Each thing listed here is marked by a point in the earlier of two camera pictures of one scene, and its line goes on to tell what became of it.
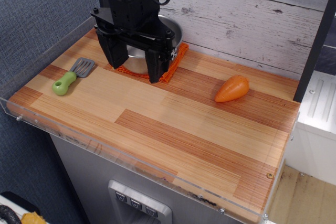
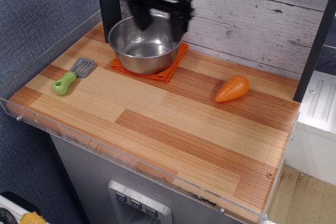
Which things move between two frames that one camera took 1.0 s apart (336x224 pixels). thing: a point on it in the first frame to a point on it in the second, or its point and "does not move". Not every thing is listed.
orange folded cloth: x=183 y=48 does not move
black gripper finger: x=116 y=49 to x=141 y=11
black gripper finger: x=158 y=62 to x=179 y=21
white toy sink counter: x=312 y=150 does not move
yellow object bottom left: x=32 y=217 does not move
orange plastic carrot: x=237 y=86 does not move
